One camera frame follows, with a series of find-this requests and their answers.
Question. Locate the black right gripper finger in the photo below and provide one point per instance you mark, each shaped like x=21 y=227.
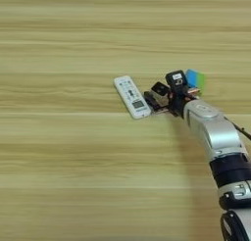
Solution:
x=152 y=100

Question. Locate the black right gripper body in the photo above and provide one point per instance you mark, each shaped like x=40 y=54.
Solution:
x=178 y=103

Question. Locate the small black-topped white cube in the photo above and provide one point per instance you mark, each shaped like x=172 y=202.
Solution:
x=160 y=88

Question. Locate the white remote control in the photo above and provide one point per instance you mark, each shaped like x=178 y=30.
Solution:
x=132 y=97

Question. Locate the blue rectangular block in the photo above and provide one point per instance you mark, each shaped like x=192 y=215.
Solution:
x=191 y=77

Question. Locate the black box with white label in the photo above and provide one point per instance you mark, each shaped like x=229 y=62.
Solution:
x=176 y=81

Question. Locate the green rectangular block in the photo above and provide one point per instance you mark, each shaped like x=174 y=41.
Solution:
x=201 y=82

